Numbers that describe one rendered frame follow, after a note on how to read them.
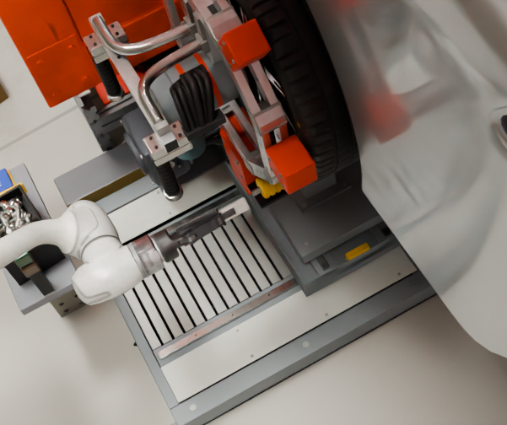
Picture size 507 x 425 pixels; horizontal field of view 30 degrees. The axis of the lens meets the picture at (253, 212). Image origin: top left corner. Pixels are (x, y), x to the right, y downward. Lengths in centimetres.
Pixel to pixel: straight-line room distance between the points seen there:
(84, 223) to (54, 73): 52
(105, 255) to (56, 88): 63
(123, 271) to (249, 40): 64
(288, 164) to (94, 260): 52
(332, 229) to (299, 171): 70
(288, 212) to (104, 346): 68
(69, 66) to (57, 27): 14
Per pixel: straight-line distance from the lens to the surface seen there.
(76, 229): 229
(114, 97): 238
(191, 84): 198
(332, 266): 270
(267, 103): 200
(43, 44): 257
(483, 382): 274
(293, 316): 274
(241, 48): 189
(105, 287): 222
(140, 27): 266
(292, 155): 203
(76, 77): 268
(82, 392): 288
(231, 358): 272
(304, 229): 270
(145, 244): 223
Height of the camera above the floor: 256
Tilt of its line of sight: 58 degrees down
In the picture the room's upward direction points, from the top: 17 degrees counter-clockwise
